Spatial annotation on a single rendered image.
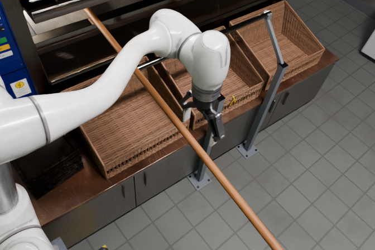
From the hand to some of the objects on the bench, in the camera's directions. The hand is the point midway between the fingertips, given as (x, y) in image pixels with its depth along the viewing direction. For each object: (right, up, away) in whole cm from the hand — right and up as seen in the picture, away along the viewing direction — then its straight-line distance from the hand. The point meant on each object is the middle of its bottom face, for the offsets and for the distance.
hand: (199, 130), depth 119 cm
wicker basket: (-40, -4, +88) cm, 96 cm away
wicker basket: (+58, +46, +138) cm, 156 cm away
